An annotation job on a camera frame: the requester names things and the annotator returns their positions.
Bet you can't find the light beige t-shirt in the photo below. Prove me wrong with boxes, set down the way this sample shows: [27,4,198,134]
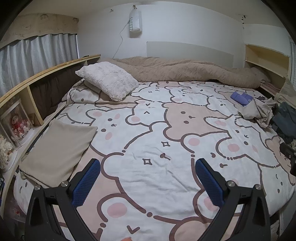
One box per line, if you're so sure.
[238,97,279,128]

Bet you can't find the grey curtain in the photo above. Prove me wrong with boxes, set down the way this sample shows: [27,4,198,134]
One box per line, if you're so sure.
[0,33,78,95]

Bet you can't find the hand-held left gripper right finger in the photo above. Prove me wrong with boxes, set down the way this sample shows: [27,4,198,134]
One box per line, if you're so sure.
[195,158,271,241]

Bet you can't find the beige fleece blanket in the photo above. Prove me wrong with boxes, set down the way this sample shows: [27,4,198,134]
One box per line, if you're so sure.
[99,56,271,88]

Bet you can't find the white headboard panel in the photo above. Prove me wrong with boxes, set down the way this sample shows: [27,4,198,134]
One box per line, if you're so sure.
[146,41,234,62]

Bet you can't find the patterned white bed sheet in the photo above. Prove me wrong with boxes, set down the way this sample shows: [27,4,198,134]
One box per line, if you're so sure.
[13,79,296,241]

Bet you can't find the cream cloth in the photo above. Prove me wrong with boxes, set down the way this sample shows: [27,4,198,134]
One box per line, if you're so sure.
[274,77,296,105]

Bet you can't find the pink folded cloth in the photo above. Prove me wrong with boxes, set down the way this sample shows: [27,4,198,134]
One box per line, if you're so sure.
[260,81,281,93]

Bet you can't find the white flower bouquet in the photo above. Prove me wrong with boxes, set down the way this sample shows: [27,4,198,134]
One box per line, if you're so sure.
[0,136,14,171]

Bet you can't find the beige curtain valance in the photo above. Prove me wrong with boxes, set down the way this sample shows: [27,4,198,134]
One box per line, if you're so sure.
[0,13,79,49]

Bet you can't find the brown cushion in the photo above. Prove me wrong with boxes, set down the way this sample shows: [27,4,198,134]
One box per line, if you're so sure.
[30,68,81,114]

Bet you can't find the clear box with plush toys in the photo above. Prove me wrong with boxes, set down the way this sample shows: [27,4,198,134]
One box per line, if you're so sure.
[0,98,35,149]

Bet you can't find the bear print pillow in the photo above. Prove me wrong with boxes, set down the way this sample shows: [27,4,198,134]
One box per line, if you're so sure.
[61,79,137,108]

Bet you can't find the beige flat pillow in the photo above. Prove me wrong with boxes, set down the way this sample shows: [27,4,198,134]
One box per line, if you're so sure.
[18,119,98,188]

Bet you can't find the fluffy white pillow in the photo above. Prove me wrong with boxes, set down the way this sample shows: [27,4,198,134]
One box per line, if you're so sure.
[75,61,139,102]

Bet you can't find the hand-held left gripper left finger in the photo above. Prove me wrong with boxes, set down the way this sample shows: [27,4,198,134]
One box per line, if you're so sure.
[24,158,101,241]

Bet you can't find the thin white cable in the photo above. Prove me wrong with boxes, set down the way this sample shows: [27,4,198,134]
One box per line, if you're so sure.
[112,20,131,59]

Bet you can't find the wooden wall shelf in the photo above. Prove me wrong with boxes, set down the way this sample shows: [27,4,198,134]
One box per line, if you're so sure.
[244,44,290,90]

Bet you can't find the dark jeans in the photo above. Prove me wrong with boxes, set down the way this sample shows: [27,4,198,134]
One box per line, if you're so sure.
[270,102,296,143]

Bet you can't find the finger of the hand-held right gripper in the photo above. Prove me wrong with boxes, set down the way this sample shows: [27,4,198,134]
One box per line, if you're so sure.
[279,142,296,158]

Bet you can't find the purple cloth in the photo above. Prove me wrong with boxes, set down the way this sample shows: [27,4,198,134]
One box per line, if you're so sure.
[231,91,254,107]

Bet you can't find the wooden bedside shelf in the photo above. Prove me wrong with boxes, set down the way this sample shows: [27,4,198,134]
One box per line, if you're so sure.
[0,54,101,209]

